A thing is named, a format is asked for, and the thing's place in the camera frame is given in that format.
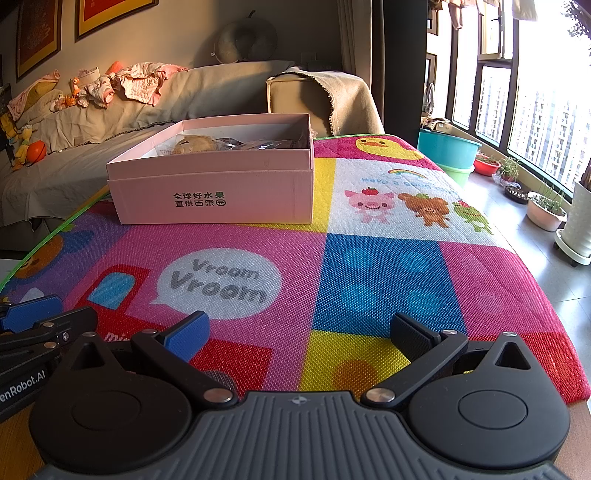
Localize beige sofa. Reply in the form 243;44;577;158
0;60;385;227

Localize colourful cartoon play mat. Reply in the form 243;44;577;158
0;133;591;409

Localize white cup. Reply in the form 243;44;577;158
554;180;591;268

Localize small potted green plant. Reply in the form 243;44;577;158
498;157;522;184

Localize grey long back cushion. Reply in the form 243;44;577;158
9;60;296;153

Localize bread bun clear packet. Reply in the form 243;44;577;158
174;134;219;153

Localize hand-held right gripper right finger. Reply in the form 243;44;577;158
361;313;551;409

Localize framed picture yellow border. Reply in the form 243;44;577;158
16;0;63;83
75;0;159;42

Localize pile of pink white clothes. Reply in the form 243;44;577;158
76;61;190;109

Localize red plant pot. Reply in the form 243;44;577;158
474;154;502;176

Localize beige throw blanket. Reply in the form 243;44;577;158
272;67;385;138

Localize pink cardboard box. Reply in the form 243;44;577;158
106;113;315;226

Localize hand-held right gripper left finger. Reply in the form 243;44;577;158
62;311;237;408

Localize teal plastic basin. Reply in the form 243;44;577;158
418;129;482;169

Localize pink cloth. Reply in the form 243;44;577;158
8;69;62;121

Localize green plastic basin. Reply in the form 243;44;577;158
436;161;475;188

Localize brown snack clear packet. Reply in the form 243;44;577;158
219;137;309;151

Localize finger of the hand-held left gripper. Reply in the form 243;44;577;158
0;295;63;333
0;308;100;365

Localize yellow plush toy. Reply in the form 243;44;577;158
11;124;35;171

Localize potted green plant white pot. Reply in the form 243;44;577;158
526;182;568;232

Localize small orange toy figures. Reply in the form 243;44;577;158
51;78;88;112

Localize grey sofa sheet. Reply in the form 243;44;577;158
0;122;178;224

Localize grey curtain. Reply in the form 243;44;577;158
339;0;428;136

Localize black window frame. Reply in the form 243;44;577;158
450;0;591;181

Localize hanging laundry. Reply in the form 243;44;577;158
441;0;539;31

